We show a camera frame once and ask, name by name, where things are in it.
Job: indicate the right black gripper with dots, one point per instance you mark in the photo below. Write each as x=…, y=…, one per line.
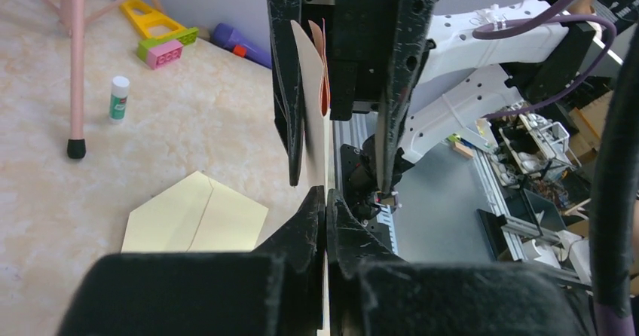
x=364, y=40

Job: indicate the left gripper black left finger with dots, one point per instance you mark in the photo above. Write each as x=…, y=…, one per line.
x=275, y=289

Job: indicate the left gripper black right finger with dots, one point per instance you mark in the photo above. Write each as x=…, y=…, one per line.
x=374, y=292

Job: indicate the pale yellow envelope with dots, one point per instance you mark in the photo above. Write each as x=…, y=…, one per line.
x=197, y=214

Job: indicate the tan letter paper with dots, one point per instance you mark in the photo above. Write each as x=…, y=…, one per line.
x=311, y=49

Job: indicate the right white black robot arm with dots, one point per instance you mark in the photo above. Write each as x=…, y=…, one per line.
x=425, y=76

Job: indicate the purple flashlight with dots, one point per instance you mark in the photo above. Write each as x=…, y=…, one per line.
x=231, y=39

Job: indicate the green toy brick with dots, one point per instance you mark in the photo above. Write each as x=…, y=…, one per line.
x=184, y=37

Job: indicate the pink toy brick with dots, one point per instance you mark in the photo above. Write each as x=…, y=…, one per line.
x=164, y=55

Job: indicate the yellow triangular toy block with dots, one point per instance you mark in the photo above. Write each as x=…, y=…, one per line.
x=148, y=21

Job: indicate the white glue stick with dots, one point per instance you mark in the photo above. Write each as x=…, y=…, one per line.
x=118, y=99

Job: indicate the pink wooden tripod stand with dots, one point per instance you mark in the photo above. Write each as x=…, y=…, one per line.
x=71, y=14

